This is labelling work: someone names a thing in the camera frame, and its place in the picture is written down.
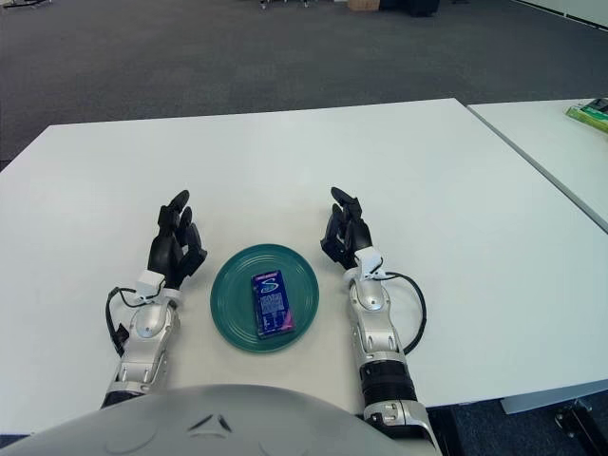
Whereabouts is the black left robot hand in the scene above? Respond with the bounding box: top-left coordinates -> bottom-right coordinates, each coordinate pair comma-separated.
146,189 -> 209,292

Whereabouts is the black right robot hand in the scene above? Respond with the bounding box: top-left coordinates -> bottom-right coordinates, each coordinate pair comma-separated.
319,186 -> 373,272

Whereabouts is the blue gum box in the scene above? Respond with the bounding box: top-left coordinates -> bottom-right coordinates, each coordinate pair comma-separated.
250,270 -> 297,339

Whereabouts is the green ribbed plate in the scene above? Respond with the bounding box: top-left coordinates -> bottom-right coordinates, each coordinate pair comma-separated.
210,243 -> 320,354

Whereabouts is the grey robot torso shell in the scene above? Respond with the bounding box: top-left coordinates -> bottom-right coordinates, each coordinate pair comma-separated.
0,383 -> 443,456

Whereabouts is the black bulky background object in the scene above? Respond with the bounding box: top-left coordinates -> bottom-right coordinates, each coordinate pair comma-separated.
379,0 -> 441,18

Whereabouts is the green flat box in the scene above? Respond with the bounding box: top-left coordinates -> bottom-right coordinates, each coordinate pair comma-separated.
564,104 -> 608,134

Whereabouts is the black table foot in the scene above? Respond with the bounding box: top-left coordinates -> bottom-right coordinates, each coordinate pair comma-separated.
554,398 -> 608,456

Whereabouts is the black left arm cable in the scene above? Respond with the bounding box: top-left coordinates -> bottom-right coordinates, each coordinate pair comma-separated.
104,286 -> 143,357

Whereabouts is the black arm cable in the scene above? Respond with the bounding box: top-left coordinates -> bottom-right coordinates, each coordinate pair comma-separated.
104,286 -> 143,357
384,271 -> 428,355

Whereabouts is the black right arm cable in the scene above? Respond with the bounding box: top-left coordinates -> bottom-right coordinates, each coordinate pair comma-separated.
384,271 -> 428,355

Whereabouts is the white table frame beam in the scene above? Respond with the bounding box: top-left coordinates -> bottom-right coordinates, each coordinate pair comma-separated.
501,382 -> 608,415

